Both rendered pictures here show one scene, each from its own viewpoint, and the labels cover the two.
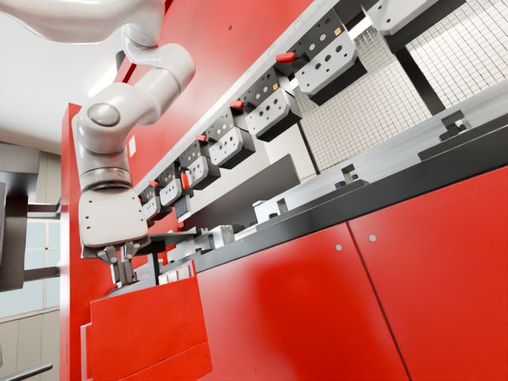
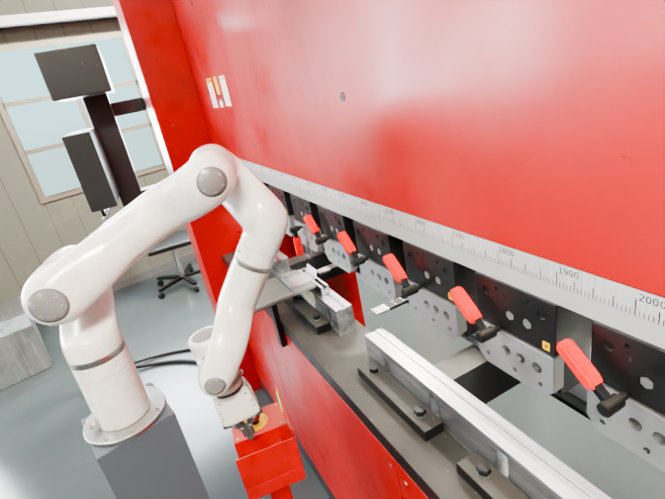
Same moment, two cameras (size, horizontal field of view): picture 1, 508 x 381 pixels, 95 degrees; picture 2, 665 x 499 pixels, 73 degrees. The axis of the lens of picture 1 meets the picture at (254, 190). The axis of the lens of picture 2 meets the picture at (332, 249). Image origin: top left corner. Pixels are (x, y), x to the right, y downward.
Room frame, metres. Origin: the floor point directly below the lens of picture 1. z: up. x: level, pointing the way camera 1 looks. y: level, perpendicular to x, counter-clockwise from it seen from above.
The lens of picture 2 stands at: (-0.28, -0.46, 1.69)
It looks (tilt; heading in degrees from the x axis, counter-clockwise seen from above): 22 degrees down; 28
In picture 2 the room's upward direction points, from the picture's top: 11 degrees counter-clockwise
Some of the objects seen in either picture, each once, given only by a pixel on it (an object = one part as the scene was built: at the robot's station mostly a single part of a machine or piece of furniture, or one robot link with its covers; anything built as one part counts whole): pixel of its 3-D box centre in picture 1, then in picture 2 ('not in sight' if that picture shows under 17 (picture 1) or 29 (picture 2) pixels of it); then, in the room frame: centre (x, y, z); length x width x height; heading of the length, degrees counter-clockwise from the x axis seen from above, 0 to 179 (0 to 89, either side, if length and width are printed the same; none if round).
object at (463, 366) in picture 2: not in sight; (520, 350); (0.91, -0.38, 0.81); 0.64 x 0.08 x 0.14; 141
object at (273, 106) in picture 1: (269, 106); (388, 254); (0.63, -0.12, 1.26); 0.15 x 0.09 x 0.17; 51
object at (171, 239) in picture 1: (153, 241); (272, 290); (0.87, 0.42, 1.00); 0.26 x 0.18 x 0.01; 141
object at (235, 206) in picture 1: (233, 223); not in sight; (1.53, 0.19, 1.12); 1.13 x 0.02 x 0.44; 51
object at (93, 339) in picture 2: not in sight; (80, 301); (0.27, 0.48, 1.30); 0.19 x 0.12 x 0.24; 38
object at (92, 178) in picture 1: (109, 184); (227, 381); (0.40, 0.26, 1.01); 0.09 x 0.08 x 0.03; 133
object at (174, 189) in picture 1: (175, 185); (291, 207); (1.00, 0.35, 1.26); 0.15 x 0.09 x 0.17; 51
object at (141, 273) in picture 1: (137, 278); (264, 252); (1.33, 0.76, 0.92); 0.50 x 0.06 x 0.10; 51
